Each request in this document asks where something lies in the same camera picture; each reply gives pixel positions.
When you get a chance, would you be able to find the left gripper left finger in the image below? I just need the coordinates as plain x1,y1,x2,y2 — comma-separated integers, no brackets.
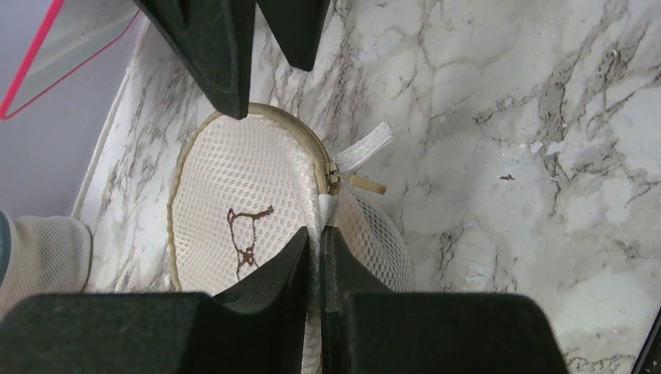
1,228,309,373

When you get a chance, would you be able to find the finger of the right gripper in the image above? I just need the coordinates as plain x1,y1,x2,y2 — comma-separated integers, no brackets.
135,0,256,119
256,0,330,72

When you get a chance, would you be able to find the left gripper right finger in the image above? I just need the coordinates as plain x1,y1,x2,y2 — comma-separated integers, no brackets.
320,227,567,373

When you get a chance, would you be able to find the beige mesh laundry bag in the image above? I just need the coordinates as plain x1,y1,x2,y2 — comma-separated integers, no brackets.
167,103,413,373

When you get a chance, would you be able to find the grey-rimmed mesh laundry bag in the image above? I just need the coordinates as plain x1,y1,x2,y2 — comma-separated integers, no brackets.
1,212,93,316

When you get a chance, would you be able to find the red-framed whiteboard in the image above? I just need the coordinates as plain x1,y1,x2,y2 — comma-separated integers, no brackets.
1,1,140,120

